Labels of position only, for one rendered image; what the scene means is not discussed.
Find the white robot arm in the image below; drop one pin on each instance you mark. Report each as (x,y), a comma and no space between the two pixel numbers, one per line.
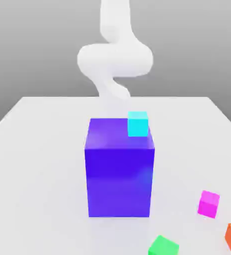
(115,59)

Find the small cyan cube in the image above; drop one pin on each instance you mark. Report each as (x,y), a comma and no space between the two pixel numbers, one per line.
(138,125)

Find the small magenta cube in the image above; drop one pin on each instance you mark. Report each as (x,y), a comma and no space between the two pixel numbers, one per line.
(208,205)

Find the small green cube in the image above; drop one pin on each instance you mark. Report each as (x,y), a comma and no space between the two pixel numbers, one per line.
(164,246)

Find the large purple box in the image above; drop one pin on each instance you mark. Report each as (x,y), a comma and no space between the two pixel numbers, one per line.
(119,179)

